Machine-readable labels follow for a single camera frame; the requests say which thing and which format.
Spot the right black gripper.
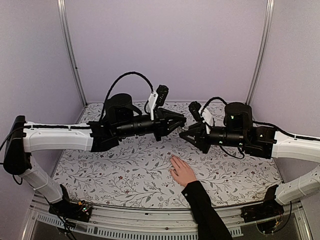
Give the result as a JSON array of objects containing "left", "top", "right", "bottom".
[{"left": 178, "top": 122, "right": 246, "bottom": 155}]

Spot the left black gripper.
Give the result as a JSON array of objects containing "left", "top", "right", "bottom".
[{"left": 116, "top": 108, "right": 188, "bottom": 142}]

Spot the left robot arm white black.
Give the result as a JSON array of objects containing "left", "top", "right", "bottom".
[{"left": 2, "top": 93, "right": 186, "bottom": 217}]

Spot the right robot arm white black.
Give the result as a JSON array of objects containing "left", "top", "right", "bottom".
[{"left": 179, "top": 101, "right": 320, "bottom": 163}]

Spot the black sleeved forearm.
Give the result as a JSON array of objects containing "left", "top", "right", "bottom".
[{"left": 182, "top": 180, "right": 232, "bottom": 240}]

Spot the person's bare hand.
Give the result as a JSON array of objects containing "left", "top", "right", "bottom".
[{"left": 169, "top": 155, "right": 197, "bottom": 187}]

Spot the floral patterned table mat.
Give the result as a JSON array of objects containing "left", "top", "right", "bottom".
[{"left": 48, "top": 100, "right": 285, "bottom": 210}]

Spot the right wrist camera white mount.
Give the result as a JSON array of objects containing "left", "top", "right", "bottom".
[{"left": 188, "top": 101, "right": 215, "bottom": 134}]

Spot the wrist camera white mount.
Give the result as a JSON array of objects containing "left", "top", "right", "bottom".
[
  {"left": 188, "top": 101, "right": 215, "bottom": 134},
  {"left": 144, "top": 84, "right": 169, "bottom": 121}
]

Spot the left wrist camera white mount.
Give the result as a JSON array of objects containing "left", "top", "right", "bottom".
[{"left": 144, "top": 84, "right": 169, "bottom": 121}]

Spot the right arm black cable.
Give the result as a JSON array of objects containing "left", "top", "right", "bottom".
[{"left": 199, "top": 96, "right": 228, "bottom": 116}]

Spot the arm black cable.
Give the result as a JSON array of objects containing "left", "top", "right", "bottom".
[
  {"left": 199, "top": 96, "right": 228, "bottom": 116},
  {"left": 99, "top": 71, "right": 154, "bottom": 121}
]

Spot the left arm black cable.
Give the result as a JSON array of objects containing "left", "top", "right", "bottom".
[{"left": 99, "top": 71, "right": 154, "bottom": 121}]

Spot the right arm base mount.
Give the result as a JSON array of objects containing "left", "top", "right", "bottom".
[{"left": 240, "top": 184, "right": 285, "bottom": 223}]

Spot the front aluminium slotted rail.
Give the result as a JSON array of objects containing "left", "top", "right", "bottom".
[{"left": 22, "top": 196, "right": 314, "bottom": 240}]

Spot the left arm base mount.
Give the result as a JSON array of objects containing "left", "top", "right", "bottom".
[{"left": 48, "top": 184, "right": 93, "bottom": 223}]

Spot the right aluminium frame post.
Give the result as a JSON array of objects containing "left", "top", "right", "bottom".
[{"left": 245, "top": 0, "right": 275, "bottom": 105}]

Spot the aluminium frame post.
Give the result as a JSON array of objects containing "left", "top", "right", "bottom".
[
  {"left": 57, "top": 0, "right": 88, "bottom": 107},
  {"left": 245, "top": 0, "right": 275, "bottom": 105}
]

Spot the left aluminium frame post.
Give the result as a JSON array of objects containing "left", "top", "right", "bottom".
[{"left": 57, "top": 0, "right": 88, "bottom": 107}]

